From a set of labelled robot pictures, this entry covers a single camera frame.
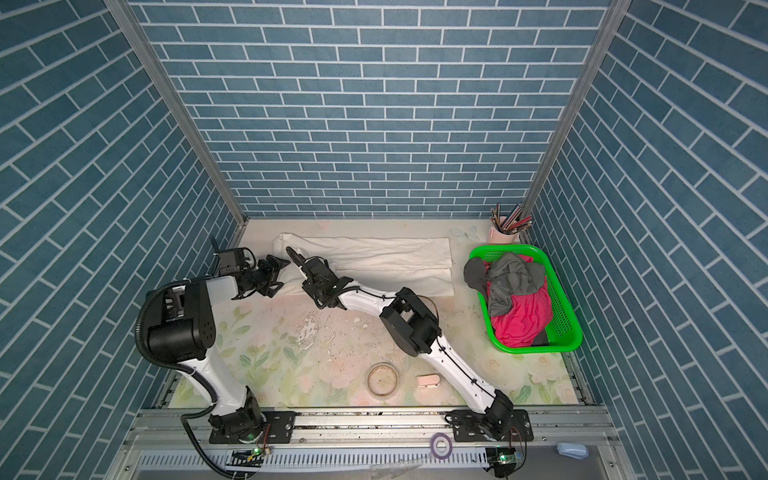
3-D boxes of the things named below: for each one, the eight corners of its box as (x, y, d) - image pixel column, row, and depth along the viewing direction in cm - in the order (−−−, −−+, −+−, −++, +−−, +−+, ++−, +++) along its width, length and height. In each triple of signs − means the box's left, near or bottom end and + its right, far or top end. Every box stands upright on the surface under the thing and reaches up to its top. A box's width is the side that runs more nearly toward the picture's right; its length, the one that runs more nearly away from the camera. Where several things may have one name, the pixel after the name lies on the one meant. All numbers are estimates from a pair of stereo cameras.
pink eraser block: (416, 388, 82) (417, 385, 80) (416, 378, 84) (416, 374, 81) (439, 388, 82) (440, 385, 80) (438, 378, 84) (440, 374, 81)
